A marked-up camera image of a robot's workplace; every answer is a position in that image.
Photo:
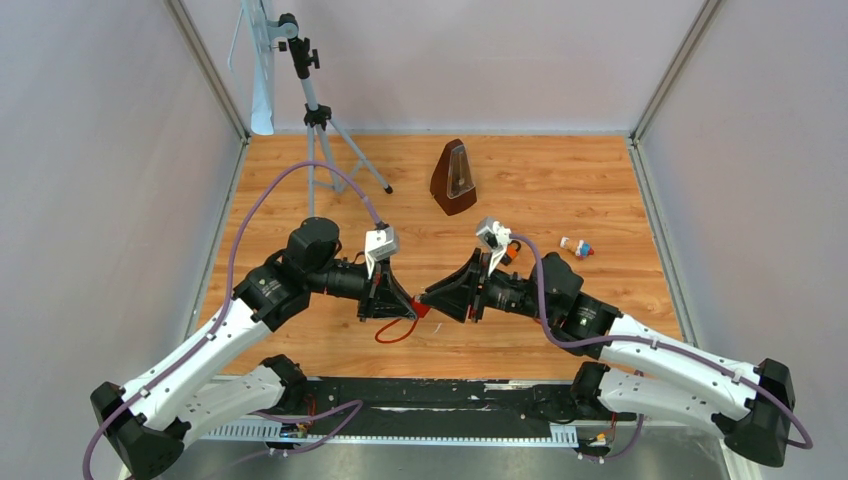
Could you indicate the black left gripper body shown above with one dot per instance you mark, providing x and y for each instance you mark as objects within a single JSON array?
[{"x": 373, "y": 289}]

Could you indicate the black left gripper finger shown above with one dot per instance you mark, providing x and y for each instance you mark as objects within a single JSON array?
[
  {"x": 395, "y": 307},
  {"x": 389, "y": 285}
]

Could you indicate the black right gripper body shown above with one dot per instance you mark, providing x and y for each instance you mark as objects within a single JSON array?
[{"x": 478, "y": 297}]

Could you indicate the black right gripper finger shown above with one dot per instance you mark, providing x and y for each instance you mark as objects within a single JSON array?
[
  {"x": 454, "y": 304},
  {"x": 457, "y": 286}
]

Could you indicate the orange black padlock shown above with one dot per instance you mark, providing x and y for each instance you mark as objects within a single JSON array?
[{"x": 511, "y": 253}]

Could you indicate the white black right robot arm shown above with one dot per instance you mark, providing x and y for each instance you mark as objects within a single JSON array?
[{"x": 630, "y": 367}]

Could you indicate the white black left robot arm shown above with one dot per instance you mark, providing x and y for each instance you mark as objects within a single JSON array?
[{"x": 150, "y": 420}]

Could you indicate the brown wooden metronome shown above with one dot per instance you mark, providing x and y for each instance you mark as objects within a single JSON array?
[{"x": 452, "y": 185}]

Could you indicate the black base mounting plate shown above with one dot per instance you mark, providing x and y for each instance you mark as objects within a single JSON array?
[{"x": 444, "y": 408}]

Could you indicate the white board on tripod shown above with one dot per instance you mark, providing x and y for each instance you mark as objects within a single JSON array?
[{"x": 250, "y": 63}]

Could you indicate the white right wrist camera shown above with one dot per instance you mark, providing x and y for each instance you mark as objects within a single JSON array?
[{"x": 496, "y": 237}]

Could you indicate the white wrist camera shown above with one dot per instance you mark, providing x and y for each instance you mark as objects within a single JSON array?
[
  {"x": 496, "y": 237},
  {"x": 380, "y": 244}
]

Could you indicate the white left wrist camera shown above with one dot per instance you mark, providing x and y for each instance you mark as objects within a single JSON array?
[{"x": 380, "y": 244}]

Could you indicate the grey camera tripod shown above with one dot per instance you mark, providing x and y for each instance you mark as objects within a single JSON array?
[{"x": 318, "y": 116}]

